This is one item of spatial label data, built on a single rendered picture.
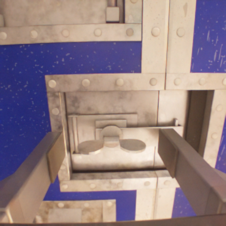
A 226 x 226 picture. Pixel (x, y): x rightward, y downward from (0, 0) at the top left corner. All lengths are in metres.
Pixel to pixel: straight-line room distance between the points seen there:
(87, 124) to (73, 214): 0.12
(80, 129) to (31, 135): 0.05
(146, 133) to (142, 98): 0.04
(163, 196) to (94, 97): 0.14
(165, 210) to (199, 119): 0.12
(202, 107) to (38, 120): 0.17
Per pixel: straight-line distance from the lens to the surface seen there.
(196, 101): 0.19
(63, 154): 0.16
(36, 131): 0.18
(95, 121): 0.17
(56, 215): 0.25
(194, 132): 0.20
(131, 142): 0.16
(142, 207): 0.22
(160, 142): 0.16
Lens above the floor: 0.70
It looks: 17 degrees up
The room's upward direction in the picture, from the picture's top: 179 degrees clockwise
